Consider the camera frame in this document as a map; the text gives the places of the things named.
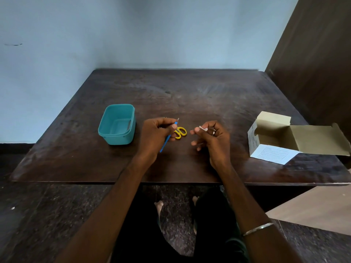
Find person's left hand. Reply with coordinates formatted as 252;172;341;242
134;117;179;167

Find person's right hand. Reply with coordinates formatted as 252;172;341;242
189;120;232;173

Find blue-handled small tool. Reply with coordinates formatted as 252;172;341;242
159;118;180;153

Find yellow handled scissors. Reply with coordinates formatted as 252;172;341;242
173;126;188;140

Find teal plastic container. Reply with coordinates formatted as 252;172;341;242
98;104;136;146

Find white cardboard box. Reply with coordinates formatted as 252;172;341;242
247;111;351;165

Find person's right forearm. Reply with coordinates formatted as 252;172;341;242
219;161;302;263

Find person's left forearm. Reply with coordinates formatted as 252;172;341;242
54;157;150;263

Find person's left foot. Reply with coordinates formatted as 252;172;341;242
153;200;164;217

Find beige board surface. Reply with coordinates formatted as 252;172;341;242
265;184;351;236

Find brown wooden cabinet panel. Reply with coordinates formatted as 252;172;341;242
264;0;351;162

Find silver bracelet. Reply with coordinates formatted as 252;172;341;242
242;222;275;236

